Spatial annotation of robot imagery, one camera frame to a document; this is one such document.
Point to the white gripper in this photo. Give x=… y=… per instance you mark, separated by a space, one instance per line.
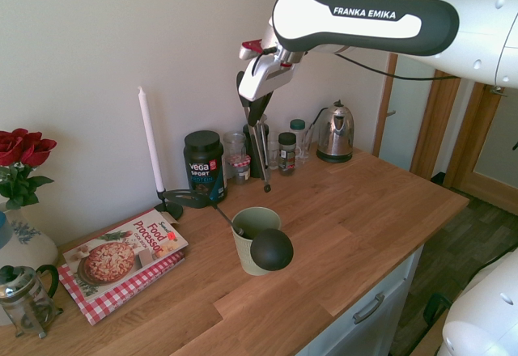
x=263 y=77

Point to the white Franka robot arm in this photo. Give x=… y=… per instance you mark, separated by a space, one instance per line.
x=356 y=20

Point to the black candle holder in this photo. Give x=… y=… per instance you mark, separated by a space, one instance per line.
x=172 y=209

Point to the green ribbed utensil holder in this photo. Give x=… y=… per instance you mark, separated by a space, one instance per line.
x=247 y=255

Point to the clear empty glass jar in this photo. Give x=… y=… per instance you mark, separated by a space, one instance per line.
x=234 y=143

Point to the clear drinking glass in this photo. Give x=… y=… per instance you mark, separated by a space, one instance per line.
x=273 y=151

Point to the jar with green lid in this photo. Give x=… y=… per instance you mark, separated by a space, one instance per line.
x=298 y=129

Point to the spice jar with black lid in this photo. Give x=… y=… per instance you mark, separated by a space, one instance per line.
x=287 y=153

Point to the tall black canister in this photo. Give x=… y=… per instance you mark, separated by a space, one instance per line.
x=255 y=168

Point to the jar with red checked lid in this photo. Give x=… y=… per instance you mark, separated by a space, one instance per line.
x=240 y=170

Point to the small clear glass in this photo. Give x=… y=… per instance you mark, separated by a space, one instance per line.
x=307 y=145

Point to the black Vega protein tub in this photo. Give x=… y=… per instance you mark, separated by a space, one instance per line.
x=204 y=166

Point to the stainless steel kettle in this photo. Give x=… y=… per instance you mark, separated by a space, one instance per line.
x=336 y=133

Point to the white taper candle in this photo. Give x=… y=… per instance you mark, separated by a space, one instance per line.
x=150 y=137

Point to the black slotted spatula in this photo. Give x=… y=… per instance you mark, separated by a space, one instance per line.
x=186 y=199

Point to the black ladle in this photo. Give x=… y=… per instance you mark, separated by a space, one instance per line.
x=272 y=250

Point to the Food Processor cookbook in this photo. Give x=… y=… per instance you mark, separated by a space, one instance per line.
x=117 y=255

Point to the white cabinet drawer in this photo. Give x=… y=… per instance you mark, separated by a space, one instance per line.
x=376 y=283

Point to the red roses bunch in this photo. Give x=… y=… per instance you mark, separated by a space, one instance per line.
x=24 y=145

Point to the wooden door with glass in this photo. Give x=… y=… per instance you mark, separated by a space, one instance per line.
x=485 y=149

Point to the red checked book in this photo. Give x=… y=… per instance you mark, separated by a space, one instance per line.
x=109 y=307

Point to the white vase with blue print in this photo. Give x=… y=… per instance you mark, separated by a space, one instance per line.
x=28 y=242

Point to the glass French press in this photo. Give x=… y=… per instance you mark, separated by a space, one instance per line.
x=24 y=303

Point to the silver and red wrist camera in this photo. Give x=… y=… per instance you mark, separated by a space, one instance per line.
x=253 y=48

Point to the wooden door frame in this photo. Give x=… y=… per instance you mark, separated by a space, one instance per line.
x=398 y=101

